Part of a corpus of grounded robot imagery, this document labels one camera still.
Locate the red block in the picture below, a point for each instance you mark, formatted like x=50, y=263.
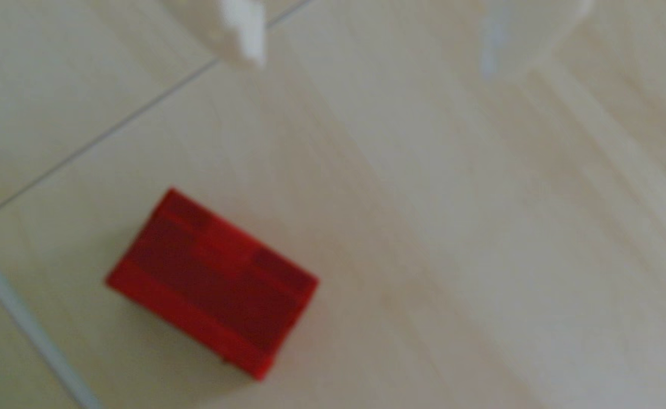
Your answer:
x=213, y=284

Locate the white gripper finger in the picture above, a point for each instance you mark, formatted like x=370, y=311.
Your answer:
x=526, y=28
x=236, y=25

